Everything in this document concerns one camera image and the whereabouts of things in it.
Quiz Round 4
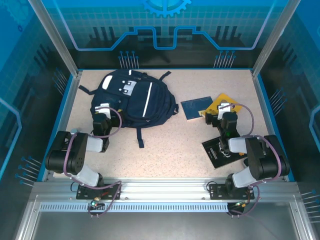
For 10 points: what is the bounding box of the blue book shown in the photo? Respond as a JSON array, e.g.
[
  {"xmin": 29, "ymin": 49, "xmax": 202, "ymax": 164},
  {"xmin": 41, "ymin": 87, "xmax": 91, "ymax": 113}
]
[{"xmin": 180, "ymin": 96, "xmax": 214, "ymax": 122}]

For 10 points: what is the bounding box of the navy blue backpack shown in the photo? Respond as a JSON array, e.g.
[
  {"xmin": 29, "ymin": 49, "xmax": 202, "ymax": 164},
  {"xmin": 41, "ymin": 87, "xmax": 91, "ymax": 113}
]
[{"xmin": 78, "ymin": 69, "xmax": 180, "ymax": 149}]

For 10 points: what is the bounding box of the yellow book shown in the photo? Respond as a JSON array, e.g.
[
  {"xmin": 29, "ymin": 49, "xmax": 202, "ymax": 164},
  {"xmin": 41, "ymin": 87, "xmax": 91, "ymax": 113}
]
[{"xmin": 204, "ymin": 93, "xmax": 244, "ymax": 118}]

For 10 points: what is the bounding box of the black book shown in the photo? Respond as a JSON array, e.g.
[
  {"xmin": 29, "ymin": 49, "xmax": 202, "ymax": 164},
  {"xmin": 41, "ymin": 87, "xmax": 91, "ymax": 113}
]
[{"xmin": 201, "ymin": 136, "xmax": 250, "ymax": 170}]

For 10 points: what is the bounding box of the small connector with LED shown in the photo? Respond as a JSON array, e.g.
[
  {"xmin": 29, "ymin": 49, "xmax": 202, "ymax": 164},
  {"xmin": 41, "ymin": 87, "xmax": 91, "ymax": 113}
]
[
  {"xmin": 86, "ymin": 196, "xmax": 106, "ymax": 212},
  {"xmin": 228, "ymin": 199, "xmax": 251, "ymax": 212}
]

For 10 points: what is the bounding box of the dark blue side panel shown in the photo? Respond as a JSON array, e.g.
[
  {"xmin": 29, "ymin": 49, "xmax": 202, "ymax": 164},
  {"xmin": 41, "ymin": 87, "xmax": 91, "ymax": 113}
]
[
  {"xmin": 259, "ymin": 0, "xmax": 320, "ymax": 201},
  {"xmin": 0, "ymin": 0, "xmax": 76, "ymax": 191}
]

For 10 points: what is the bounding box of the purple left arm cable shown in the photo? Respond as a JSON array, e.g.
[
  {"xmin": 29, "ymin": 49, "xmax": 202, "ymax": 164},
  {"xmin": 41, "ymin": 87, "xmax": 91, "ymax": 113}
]
[{"xmin": 63, "ymin": 106, "xmax": 123, "ymax": 218}]

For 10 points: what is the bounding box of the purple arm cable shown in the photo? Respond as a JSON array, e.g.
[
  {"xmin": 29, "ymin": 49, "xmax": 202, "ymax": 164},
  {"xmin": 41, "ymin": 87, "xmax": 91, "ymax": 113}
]
[
  {"xmin": 226, "ymin": 103, "xmax": 283, "ymax": 218},
  {"xmin": 63, "ymin": 106, "xmax": 123, "ymax": 218}
]

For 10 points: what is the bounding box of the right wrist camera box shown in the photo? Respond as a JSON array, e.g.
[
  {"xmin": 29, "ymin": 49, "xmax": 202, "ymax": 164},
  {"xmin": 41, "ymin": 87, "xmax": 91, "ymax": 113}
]
[{"xmin": 216, "ymin": 102, "xmax": 236, "ymax": 121}]

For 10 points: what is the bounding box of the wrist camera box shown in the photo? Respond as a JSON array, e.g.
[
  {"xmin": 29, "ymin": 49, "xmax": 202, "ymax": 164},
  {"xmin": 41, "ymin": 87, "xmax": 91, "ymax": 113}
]
[
  {"xmin": 216, "ymin": 102, "xmax": 236, "ymax": 121},
  {"xmin": 94, "ymin": 102, "xmax": 111, "ymax": 119}
]

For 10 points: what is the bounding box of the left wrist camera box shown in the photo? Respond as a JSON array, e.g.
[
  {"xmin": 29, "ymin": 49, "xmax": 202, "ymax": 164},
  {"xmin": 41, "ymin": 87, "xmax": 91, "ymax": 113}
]
[{"xmin": 94, "ymin": 102, "xmax": 111, "ymax": 119}]

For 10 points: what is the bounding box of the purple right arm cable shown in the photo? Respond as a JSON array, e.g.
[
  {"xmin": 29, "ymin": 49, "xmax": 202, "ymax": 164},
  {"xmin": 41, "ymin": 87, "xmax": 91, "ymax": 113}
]
[{"xmin": 226, "ymin": 103, "xmax": 283, "ymax": 218}]

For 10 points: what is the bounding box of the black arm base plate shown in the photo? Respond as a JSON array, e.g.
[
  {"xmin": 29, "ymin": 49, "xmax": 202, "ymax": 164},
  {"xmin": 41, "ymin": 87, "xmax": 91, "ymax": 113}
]
[
  {"xmin": 209, "ymin": 183, "xmax": 256, "ymax": 200},
  {"xmin": 76, "ymin": 183, "xmax": 123, "ymax": 200}
]

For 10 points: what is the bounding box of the aluminium frame rail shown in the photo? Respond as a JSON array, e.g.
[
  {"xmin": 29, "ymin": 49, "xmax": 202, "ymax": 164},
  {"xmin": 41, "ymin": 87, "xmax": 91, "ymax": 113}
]
[{"xmin": 32, "ymin": 177, "xmax": 298, "ymax": 202}]

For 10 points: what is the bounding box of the aluminium corner post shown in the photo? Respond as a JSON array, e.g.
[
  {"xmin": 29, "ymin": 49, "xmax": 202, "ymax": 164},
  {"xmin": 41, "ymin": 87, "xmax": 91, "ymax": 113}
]
[
  {"xmin": 251, "ymin": 0, "xmax": 302, "ymax": 77},
  {"xmin": 27, "ymin": 0, "xmax": 83, "ymax": 77}
]

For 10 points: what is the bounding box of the slotted cable duct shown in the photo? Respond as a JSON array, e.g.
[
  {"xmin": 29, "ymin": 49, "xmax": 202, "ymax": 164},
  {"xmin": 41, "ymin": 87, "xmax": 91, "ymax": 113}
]
[{"xmin": 39, "ymin": 202, "xmax": 230, "ymax": 213}]

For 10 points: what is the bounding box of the blue printed enclosure panel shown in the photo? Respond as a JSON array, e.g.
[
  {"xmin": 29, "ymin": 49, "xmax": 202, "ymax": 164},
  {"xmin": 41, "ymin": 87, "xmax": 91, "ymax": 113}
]
[{"xmin": 41, "ymin": 0, "xmax": 288, "ymax": 70}]

